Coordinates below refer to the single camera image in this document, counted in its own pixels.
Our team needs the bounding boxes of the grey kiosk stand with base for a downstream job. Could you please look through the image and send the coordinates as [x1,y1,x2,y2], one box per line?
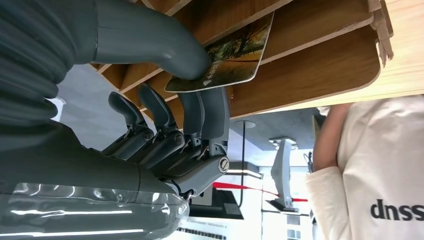
[268,136,300,214]

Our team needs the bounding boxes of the person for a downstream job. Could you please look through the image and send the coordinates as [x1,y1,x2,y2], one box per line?
[304,94,424,240]

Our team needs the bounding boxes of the stanchion pole with round base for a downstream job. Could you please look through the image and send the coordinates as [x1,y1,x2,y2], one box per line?
[233,119,257,208]

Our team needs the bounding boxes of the red barrier belt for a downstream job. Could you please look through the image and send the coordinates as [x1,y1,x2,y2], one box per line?
[211,181,309,203]

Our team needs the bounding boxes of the wooden slotted card holder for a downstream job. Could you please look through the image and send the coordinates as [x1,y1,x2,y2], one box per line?
[89,0,395,131]

